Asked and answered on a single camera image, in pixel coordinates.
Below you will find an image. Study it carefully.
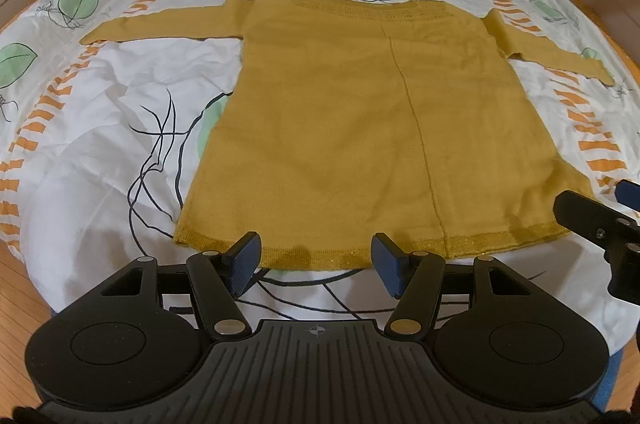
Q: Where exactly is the mustard yellow knit sweater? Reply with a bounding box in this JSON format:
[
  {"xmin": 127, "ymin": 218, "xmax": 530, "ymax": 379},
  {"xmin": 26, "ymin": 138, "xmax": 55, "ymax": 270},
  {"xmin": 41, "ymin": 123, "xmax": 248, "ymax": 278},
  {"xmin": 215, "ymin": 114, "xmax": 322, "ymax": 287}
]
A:
[{"xmin": 85, "ymin": 0, "xmax": 612, "ymax": 270}]

